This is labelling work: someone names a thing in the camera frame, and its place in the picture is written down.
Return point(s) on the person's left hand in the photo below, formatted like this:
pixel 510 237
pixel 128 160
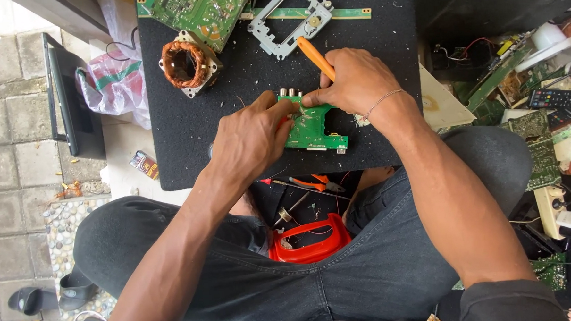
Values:
pixel 248 135

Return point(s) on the person's right hand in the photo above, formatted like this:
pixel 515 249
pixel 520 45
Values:
pixel 359 80

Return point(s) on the person's left fingers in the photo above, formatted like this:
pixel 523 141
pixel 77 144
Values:
pixel 278 105

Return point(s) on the small green circuit board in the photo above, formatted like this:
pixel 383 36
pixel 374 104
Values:
pixel 315 128

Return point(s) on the black foam work mat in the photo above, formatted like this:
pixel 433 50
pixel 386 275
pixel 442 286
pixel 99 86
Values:
pixel 272 84

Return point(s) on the thin metal screwdriver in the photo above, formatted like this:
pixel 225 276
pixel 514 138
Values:
pixel 306 187

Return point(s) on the round metal potentiometer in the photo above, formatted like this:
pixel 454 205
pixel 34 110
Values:
pixel 285 213

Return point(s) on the long narrow green board strip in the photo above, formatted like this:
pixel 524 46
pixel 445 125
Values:
pixel 346 12

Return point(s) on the large green circuit board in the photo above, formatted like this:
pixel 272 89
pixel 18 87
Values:
pixel 202 12

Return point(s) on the red plastic tray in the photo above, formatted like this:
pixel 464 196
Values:
pixel 310 239

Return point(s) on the cigarette pack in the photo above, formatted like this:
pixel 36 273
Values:
pixel 144 164

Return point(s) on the cream plastic panel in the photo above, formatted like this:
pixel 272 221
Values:
pixel 439 105

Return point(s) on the clear plastic bag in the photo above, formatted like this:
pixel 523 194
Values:
pixel 116 76

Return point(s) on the person's dark jeans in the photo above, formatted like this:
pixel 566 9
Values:
pixel 319 274

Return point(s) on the black flat monitor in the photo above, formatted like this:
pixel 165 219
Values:
pixel 73 102

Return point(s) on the heap of electronic scrap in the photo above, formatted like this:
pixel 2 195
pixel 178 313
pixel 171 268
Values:
pixel 518 97

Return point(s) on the black remote control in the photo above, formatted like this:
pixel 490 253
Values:
pixel 559 99

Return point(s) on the white power strip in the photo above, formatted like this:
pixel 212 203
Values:
pixel 550 211

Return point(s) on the grey metal drive frame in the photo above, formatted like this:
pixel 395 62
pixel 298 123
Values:
pixel 291 20

